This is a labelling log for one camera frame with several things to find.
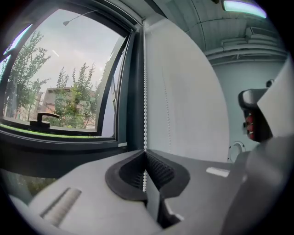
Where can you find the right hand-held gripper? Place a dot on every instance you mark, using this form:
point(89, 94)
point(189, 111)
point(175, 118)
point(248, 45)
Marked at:
point(259, 119)

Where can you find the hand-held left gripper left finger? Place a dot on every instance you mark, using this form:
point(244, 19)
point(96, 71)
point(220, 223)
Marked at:
point(92, 202)

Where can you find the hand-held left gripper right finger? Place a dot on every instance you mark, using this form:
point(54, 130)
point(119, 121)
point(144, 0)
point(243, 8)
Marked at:
point(202, 183)

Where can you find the round white toilet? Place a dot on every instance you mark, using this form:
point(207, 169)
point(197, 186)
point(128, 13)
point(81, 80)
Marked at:
point(237, 151)

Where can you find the white ceiling pipes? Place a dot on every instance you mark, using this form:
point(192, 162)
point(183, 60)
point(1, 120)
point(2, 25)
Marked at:
point(241, 55)

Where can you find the white air conditioner unit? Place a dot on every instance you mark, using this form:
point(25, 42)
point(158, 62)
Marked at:
point(261, 34)

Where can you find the green trees and shrubs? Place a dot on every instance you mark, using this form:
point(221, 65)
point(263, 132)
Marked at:
point(75, 98)

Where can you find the long ceiling light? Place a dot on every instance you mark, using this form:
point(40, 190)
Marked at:
point(243, 8)

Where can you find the brick building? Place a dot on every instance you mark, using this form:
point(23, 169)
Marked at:
point(51, 94)

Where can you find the grey street lamp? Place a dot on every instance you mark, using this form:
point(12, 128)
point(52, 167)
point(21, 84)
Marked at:
point(66, 22)

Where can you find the black wall holder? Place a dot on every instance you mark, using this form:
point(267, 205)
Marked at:
point(244, 125)

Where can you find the black window frame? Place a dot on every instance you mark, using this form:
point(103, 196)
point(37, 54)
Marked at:
point(133, 91)

